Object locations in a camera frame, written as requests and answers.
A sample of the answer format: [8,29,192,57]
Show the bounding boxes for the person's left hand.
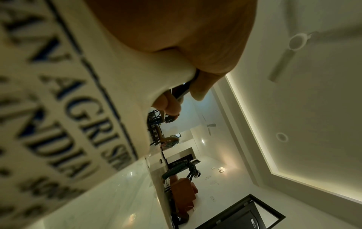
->
[85,0,259,115]

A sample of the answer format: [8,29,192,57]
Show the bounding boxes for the dark wooden chairs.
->
[147,108,165,146]

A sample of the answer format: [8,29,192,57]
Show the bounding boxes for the small white ceiling fan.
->
[202,115,219,136]

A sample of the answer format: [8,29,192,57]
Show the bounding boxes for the large white ceiling fan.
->
[267,0,362,83]

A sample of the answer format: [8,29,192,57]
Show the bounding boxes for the orange armchair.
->
[170,175,199,217]

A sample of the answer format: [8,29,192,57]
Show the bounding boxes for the black door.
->
[195,194,285,229]

